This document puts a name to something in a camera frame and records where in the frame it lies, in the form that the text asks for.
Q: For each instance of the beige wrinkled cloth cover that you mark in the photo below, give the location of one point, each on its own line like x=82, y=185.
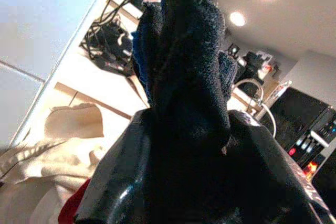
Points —
x=52, y=140

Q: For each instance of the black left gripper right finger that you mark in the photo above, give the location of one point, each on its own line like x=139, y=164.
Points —
x=267, y=171

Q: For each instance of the black appliance with display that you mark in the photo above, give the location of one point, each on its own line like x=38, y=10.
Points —
x=302, y=119

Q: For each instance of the dark navy towel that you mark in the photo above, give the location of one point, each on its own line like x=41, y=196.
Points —
x=183, y=51

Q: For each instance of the red garment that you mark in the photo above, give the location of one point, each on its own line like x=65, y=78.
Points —
x=73, y=203

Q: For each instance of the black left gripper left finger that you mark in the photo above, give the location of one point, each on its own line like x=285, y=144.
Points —
x=115, y=171

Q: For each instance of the round ceiling light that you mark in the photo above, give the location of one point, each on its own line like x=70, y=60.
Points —
x=237, y=19

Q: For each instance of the curved steel faucet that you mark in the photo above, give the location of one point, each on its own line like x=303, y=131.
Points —
x=250, y=85

